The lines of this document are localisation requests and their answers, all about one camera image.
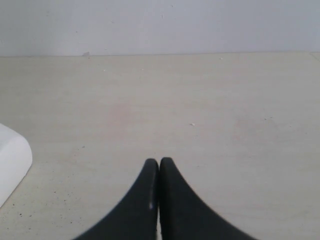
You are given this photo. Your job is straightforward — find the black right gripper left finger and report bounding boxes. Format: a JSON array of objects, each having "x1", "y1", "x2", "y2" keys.
[{"x1": 76, "y1": 158, "x2": 159, "y2": 240}]

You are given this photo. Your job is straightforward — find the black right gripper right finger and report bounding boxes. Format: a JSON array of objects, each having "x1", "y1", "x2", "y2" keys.
[{"x1": 159, "y1": 157, "x2": 254, "y2": 240}]

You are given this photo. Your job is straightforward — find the white mannequin head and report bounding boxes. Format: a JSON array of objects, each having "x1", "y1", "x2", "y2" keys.
[{"x1": 0, "y1": 124, "x2": 33, "y2": 206}]

